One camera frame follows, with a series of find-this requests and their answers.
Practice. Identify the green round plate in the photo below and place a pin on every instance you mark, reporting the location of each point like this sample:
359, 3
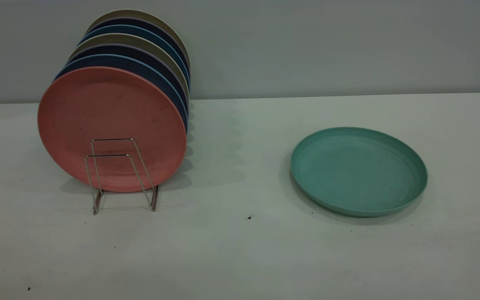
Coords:
356, 171

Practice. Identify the blue round plate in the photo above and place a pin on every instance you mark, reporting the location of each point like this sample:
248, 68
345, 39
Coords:
144, 68
136, 30

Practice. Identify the pink round plate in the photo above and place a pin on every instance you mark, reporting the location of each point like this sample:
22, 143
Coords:
111, 116

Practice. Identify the beige round plate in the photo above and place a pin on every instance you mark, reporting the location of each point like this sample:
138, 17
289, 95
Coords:
127, 39
131, 13

